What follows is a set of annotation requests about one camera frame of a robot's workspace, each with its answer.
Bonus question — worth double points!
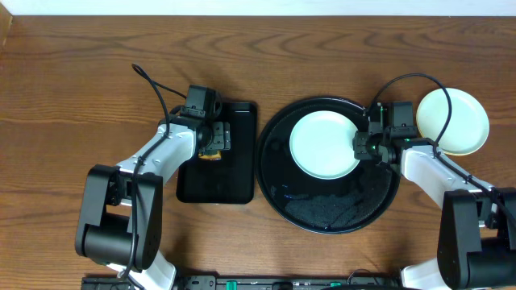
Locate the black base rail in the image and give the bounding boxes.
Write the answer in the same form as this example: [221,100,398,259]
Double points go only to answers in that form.
[80,273,487,290]

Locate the yellow plate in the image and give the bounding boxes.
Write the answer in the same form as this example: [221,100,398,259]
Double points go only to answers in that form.
[440,148,478,156]

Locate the black round tray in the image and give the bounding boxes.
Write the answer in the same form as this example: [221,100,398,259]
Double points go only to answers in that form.
[255,96,400,234]

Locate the green yellow sponge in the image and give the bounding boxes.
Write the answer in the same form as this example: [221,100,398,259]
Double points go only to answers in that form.
[198,151,222,160]

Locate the light green plate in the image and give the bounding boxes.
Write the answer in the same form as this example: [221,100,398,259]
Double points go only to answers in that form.
[416,88,489,151]
[289,110,359,180]

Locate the light green plate front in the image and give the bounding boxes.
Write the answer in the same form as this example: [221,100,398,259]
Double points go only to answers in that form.
[289,110,359,180]

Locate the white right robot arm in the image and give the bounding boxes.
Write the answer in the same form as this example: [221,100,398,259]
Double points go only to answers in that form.
[352,132,515,289]

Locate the black rectangular tray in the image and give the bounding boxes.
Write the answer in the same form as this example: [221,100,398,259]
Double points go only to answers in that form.
[176,102,257,204]

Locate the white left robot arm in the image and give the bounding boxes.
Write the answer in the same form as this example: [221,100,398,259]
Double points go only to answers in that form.
[75,116,231,289]

